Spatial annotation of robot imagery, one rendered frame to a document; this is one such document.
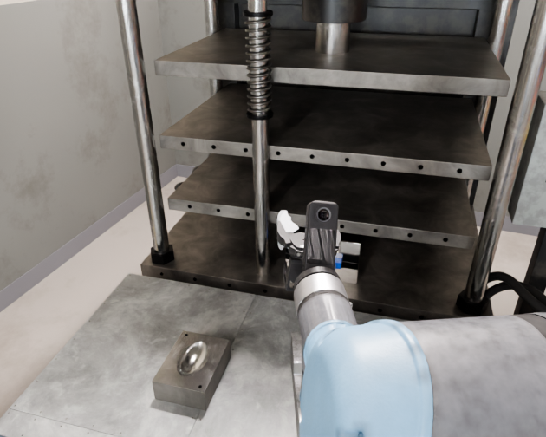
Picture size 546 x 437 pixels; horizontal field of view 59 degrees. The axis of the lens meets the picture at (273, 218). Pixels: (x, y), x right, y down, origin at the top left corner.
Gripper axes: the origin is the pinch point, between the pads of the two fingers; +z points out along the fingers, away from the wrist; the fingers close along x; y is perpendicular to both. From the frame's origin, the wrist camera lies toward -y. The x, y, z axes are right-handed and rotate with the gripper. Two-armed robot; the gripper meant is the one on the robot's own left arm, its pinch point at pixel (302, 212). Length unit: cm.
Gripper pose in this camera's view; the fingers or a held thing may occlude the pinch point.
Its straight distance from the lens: 86.8
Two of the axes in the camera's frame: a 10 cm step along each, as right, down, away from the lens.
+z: -0.8, -4.9, 8.7
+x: 9.9, 0.7, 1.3
